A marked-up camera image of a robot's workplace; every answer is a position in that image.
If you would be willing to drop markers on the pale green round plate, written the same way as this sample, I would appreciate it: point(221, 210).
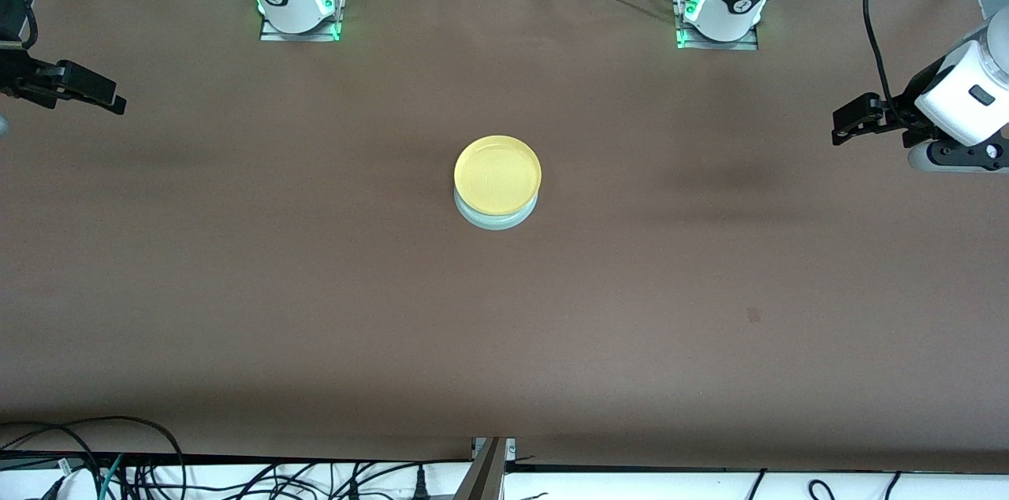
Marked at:
point(497, 224)

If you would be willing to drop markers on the brown table cover sheet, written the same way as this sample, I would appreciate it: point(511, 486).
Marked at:
point(552, 326)

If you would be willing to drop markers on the white lower shelf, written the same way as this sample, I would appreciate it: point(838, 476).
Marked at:
point(631, 488)

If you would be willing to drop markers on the aluminium profile beam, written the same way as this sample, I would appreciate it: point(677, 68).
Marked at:
point(482, 476)

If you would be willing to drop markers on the black power plug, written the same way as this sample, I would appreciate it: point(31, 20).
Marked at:
point(420, 484)

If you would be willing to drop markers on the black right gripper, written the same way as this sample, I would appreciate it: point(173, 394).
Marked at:
point(22, 76)

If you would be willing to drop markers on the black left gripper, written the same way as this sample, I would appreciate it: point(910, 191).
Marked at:
point(903, 110)

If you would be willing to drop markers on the yellow round plate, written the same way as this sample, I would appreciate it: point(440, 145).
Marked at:
point(497, 175)

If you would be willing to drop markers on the silver corner bracket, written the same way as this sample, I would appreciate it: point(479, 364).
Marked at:
point(511, 449)

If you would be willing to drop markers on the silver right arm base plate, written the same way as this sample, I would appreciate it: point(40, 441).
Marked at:
point(315, 35)

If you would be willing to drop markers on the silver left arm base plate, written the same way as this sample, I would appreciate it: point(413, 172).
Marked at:
point(741, 45)

